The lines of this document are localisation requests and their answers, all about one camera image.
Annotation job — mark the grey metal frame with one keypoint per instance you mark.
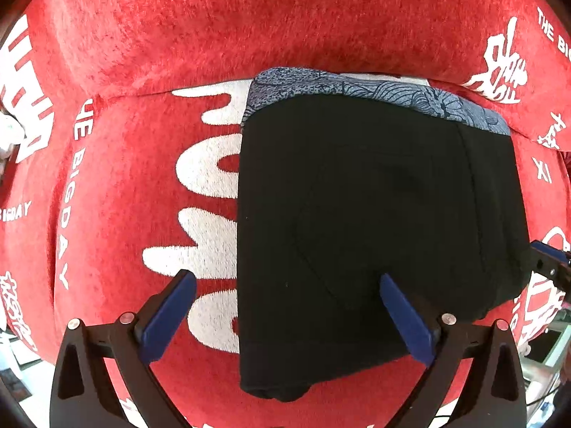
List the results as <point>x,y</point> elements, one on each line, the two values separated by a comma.
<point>546,347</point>

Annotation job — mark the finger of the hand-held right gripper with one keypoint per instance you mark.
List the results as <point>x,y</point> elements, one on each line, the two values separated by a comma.
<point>551,261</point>

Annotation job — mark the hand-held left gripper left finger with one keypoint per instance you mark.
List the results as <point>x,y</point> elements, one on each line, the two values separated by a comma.
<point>167,316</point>

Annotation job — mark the black pants with grey waistband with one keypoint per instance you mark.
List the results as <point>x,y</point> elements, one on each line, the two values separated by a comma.
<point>357,214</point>

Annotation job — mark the white floral cloth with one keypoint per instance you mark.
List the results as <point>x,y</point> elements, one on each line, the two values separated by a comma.
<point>9,133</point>

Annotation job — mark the red printed blanket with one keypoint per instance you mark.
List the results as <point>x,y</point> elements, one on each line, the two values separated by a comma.
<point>134,98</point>

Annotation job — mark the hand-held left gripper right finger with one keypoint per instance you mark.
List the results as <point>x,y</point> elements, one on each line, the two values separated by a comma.
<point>406,316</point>

